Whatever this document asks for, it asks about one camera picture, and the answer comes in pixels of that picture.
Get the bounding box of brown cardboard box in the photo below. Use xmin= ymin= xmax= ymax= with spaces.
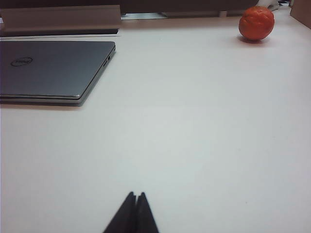
xmin=290 ymin=0 xmax=311 ymax=26

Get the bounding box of grey Dell laptop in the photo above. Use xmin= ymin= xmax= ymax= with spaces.
xmin=0 ymin=40 xmax=117 ymax=107

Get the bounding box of white framed black glossy tray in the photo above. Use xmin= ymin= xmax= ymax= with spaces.
xmin=0 ymin=27 xmax=121 ymax=41

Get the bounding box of orange round fruit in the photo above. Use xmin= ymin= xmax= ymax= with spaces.
xmin=238 ymin=6 xmax=276 ymax=41

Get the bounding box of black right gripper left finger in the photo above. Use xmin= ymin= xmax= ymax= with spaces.
xmin=102 ymin=191 xmax=137 ymax=233

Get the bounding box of white background object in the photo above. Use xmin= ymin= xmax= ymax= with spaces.
xmin=257 ymin=0 xmax=279 ymax=12

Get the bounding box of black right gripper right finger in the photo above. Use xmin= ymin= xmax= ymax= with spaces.
xmin=133 ymin=192 xmax=160 ymax=233

